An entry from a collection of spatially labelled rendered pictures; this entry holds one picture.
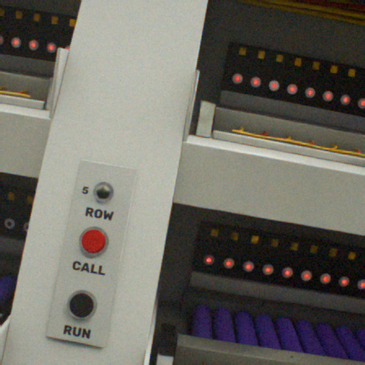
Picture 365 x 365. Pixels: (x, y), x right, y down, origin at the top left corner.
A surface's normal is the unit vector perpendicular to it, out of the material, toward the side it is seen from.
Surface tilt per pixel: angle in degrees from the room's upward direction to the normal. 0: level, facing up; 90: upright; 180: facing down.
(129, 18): 90
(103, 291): 90
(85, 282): 90
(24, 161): 112
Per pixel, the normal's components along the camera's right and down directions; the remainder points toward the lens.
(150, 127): 0.04, -0.16
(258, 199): -0.03, 0.21
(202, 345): 0.17, -0.96
